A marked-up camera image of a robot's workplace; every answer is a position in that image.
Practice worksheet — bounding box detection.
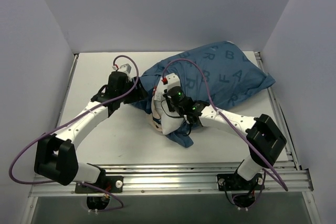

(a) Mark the white pillow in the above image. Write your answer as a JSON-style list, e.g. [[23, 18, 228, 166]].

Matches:
[[151, 87, 183, 135]]

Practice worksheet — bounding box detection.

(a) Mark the blue cartoon print pillowcase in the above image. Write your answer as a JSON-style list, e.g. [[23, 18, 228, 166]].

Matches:
[[130, 40, 276, 149]]

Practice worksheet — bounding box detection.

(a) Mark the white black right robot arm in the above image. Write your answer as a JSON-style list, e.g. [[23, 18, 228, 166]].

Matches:
[[164, 87, 287, 189]]

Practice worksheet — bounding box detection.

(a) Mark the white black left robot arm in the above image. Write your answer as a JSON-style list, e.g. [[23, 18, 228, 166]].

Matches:
[[34, 71, 148, 192]]

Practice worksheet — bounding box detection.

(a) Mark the white pillow care label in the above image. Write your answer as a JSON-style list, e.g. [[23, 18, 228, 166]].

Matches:
[[154, 87, 163, 101]]

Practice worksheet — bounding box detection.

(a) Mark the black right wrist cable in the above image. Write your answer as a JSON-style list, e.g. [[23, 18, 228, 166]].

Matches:
[[160, 95, 192, 137]]

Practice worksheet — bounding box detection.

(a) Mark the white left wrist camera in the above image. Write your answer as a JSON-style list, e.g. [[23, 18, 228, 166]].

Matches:
[[112, 63, 132, 75]]

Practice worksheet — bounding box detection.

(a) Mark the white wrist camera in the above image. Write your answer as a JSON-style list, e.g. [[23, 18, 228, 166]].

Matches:
[[112, 63, 132, 75], [162, 73, 181, 90]]

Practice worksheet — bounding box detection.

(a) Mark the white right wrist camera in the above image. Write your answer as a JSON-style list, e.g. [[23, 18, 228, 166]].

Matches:
[[162, 73, 181, 90]]

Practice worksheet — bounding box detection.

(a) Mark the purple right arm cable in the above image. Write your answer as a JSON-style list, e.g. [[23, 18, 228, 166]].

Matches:
[[162, 59, 289, 192]]

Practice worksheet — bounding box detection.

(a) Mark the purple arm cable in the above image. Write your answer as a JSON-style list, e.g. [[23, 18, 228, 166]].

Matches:
[[162, 59, 289, 192], [9, 55, 140, 212]]

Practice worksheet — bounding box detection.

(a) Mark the aluminium table edge rail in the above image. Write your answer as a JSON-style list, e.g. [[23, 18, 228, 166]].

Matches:
[[52, 53, 79, 130]]

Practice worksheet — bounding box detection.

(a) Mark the aluminium front frame rail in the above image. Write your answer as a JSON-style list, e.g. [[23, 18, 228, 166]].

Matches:
[[29, 161, 313, 197]]

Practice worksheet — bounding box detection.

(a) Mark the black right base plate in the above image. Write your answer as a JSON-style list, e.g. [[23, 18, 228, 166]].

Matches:
[[216, 173, 265, 191]]

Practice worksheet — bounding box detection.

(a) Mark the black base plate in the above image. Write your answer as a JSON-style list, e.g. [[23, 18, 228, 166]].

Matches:
[[216, 173, 265, 191], [75, 175, 124, 194]]

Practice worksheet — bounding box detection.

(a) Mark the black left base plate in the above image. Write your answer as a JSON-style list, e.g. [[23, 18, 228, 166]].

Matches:
[[75, 175, 124, 194]]

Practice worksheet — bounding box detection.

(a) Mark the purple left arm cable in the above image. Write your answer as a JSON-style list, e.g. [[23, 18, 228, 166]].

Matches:
[[9, 55, 140, 212]]

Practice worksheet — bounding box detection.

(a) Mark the aluminium right side rail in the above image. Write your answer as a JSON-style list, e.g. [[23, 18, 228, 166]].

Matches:
[[254, 50, 302, 169]]

